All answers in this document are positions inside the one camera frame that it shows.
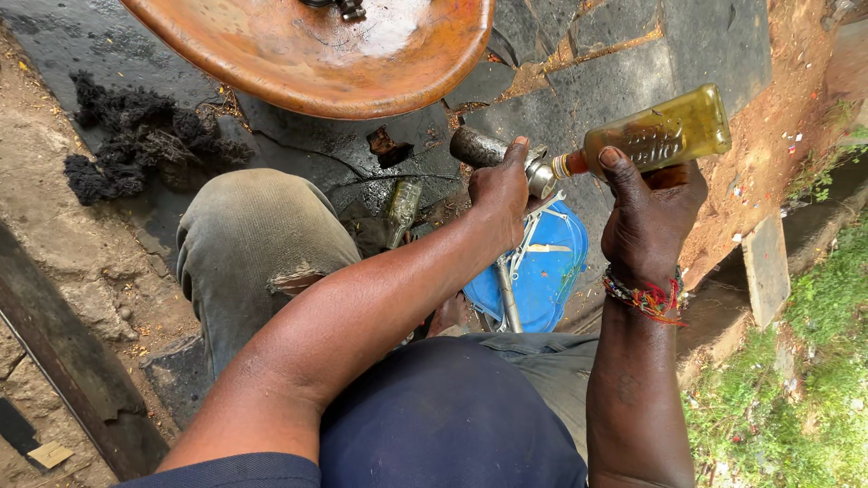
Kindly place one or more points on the blue plastic container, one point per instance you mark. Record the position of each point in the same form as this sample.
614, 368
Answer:
542, 271

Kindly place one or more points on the dark wooden plank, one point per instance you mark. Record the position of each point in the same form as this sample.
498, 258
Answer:
68, 359

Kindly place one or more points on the small cardboard scrap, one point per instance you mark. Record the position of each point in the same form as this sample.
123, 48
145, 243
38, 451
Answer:
50, 454

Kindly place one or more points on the black bolts in basin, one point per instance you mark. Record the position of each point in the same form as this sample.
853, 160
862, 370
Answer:
339, 7

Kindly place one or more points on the clear empty glass bottle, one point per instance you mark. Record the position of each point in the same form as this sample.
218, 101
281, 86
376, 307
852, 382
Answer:
403, 207

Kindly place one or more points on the person's right hand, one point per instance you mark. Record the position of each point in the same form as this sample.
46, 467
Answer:
644, 223

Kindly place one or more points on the person's left hand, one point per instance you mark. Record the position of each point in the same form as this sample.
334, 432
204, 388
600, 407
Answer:
498, 196

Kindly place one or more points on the black greasy rag heap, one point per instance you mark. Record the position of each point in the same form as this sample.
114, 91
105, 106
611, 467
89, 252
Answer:
135, 139

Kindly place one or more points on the grey metal shock absorber tube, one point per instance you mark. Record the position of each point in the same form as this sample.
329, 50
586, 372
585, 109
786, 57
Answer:
488, 154

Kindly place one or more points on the red thread beaded wristband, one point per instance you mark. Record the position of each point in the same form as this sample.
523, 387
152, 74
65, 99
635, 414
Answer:
647, 295

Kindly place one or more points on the grey concrete slab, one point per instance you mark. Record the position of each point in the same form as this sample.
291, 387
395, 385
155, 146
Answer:
766, 268

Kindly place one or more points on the rusty orange metal basin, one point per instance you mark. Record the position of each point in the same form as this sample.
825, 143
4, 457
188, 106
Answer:
319, 54

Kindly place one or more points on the amber glass oil bottle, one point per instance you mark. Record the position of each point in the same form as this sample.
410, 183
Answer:
651, 139

